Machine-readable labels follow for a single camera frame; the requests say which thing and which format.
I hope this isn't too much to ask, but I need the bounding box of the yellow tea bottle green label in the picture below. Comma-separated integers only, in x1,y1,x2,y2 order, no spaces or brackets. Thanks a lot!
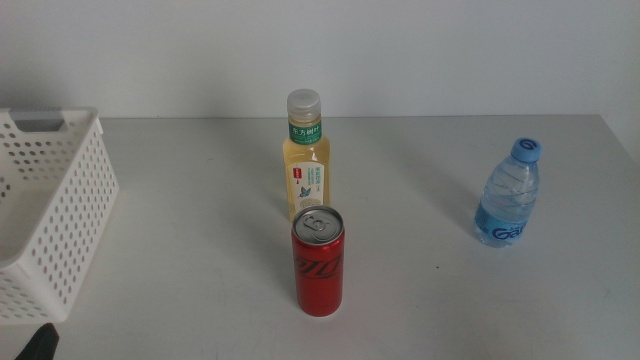
282,88,332,224

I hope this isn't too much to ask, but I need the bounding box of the white perforated plastic basket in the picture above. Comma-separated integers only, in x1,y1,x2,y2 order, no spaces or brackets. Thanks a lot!
0,106,120,325

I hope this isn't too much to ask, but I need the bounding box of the clear water bottle blue cap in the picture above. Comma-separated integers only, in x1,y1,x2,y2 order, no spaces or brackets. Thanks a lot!
473,137,543,249

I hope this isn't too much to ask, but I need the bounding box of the red soda can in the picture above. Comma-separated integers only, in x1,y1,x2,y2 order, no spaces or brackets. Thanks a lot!
291,204,346,318

